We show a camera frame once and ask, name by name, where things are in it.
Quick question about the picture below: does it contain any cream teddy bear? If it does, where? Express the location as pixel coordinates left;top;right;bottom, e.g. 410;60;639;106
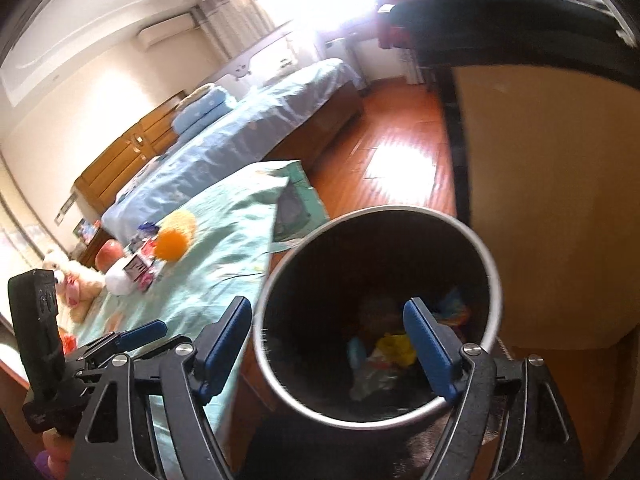
42;249;106;323

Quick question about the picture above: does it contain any person's left hand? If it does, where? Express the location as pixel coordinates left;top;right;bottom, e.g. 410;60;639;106
42;430;76;479

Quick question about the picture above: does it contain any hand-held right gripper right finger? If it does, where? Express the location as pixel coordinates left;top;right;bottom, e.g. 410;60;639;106
402;297;583;480

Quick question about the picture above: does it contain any dark red coat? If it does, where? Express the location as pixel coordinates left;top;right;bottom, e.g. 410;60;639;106
375;0;431;51

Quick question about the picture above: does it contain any red yellow apple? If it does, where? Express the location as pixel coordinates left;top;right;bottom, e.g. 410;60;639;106
96;240;125;273

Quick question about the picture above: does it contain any photo frame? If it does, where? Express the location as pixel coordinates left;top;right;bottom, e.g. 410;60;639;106
72;219;101;243

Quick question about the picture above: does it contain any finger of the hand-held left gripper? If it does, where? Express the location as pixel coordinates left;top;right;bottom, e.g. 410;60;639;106
74;319;169;377

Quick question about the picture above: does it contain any round metal trash can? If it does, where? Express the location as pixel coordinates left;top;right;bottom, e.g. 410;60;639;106
252;206;502;423

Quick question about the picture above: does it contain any wooden headboard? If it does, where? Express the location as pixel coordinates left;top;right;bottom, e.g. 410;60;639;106
75;91;186;211

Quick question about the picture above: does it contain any wooden nightstand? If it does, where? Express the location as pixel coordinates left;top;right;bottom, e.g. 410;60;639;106
75;230;108;268

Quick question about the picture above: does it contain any small red white carton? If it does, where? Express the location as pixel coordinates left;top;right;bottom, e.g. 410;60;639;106
122;252;151;281

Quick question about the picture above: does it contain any bed with green sheet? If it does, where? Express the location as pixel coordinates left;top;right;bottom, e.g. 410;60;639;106
57;160;331;431

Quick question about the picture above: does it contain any folded blue pillow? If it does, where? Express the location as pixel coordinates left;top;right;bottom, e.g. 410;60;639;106
171;85;237;136

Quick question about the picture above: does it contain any bed with blue sheet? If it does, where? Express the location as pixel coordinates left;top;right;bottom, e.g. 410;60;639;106
102;57;363;241

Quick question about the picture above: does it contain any white foam net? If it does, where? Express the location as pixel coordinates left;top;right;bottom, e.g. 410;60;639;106
105;257;136;295

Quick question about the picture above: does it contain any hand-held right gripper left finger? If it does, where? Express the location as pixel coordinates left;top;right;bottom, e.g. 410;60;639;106
72;296;253;480

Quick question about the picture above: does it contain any black topped cabinet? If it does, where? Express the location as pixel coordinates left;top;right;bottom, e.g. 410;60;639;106
380;0;640;356

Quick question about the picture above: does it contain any white air conditioner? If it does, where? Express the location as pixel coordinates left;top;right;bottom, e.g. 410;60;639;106
137;12;196;51

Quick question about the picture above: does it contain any wall switch panel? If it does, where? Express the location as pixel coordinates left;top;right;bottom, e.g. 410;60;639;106
54;195;76;226

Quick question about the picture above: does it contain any colourful snack wrapper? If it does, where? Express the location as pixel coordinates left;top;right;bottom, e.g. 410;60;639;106
435;287;471;326

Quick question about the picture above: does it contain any round yellow foam net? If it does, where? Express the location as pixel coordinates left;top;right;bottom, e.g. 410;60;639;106
152;209;197;262

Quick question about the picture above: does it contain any grey patterned curtain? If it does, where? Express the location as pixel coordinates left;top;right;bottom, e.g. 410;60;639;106
192;0;276;58

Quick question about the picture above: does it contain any blue plastic wrapper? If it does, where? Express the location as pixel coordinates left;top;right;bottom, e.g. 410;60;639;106
347;337;368;368

